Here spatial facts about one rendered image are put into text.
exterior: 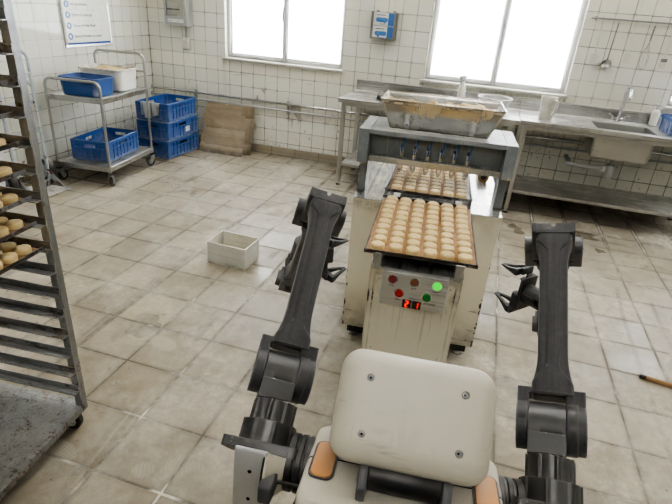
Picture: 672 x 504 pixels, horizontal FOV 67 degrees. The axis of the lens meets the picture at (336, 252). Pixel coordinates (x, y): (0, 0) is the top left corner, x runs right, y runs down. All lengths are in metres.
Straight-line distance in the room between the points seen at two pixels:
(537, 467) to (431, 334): 1.19
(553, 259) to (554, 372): 0.21
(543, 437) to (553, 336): 0.17
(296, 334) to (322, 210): 0.26
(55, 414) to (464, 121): 2.11
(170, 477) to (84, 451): 0.39
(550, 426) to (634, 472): 1.79
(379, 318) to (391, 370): 1.27
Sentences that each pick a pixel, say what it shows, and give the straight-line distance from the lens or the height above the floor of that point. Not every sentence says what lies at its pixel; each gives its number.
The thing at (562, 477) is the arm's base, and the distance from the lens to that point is 0.85.
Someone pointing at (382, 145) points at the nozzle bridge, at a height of 1.09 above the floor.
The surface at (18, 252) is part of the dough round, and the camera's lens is 1.97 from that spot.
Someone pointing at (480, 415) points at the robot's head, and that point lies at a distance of 0.70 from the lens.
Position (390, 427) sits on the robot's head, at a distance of 0.69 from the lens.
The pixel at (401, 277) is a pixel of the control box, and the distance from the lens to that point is 1.82.
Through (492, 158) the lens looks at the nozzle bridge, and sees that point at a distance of 2.50.
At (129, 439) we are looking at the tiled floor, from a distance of 2.40.
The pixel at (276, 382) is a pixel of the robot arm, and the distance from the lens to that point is 0.84.
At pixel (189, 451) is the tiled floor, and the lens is 2.30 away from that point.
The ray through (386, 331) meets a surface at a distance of 1.99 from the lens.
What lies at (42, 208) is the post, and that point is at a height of 1.01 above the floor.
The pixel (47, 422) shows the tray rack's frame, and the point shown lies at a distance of 2.35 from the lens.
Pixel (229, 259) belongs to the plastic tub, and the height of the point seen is 0.06.
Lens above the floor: 1.68
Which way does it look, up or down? 26 degrees down
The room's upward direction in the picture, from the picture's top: 5 degrees clockwise
